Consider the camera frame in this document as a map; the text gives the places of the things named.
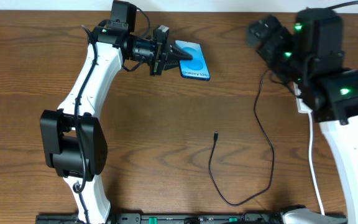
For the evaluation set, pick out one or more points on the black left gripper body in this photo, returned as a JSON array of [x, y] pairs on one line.
[[158, 55]]

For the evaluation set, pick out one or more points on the blue Galaxy smartphone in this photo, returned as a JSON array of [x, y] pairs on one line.
[[196, 68]]

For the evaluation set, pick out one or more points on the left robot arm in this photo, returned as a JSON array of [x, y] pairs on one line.
[[73, 140]]

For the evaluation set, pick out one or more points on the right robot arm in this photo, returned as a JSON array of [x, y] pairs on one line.
[[312, 57]]

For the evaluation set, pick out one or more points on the white power strip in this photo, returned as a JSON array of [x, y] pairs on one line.
[[301, 107]]

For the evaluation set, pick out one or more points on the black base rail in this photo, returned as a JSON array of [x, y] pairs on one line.
[[136, 218]]

